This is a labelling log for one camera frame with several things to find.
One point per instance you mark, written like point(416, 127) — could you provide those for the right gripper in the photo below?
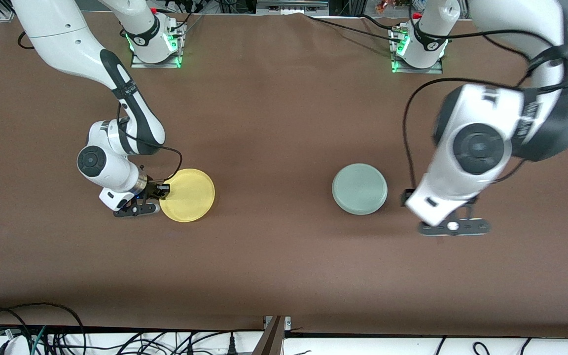
point(154, 190)

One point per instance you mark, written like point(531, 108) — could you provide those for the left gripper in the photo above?
point(406, 195)

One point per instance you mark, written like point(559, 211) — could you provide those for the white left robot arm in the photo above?
point(479, 148)

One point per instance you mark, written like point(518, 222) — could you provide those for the yellow round plate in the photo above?
point(190, 197)

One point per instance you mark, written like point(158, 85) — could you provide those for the aluminium frame rail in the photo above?
point(291, 6)

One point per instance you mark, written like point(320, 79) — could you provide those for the black power plug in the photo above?
point(232, 345)

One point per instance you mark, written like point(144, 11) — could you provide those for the light green round plate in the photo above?
point(359, 189)

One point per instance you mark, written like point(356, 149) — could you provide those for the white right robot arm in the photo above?
point(57, 29)

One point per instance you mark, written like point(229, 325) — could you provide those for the wooden table support beam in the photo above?
point(270, 340)

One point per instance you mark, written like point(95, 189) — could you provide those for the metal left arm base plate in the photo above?
point(396, 66)

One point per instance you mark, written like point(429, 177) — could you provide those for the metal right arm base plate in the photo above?
point(178, 49)

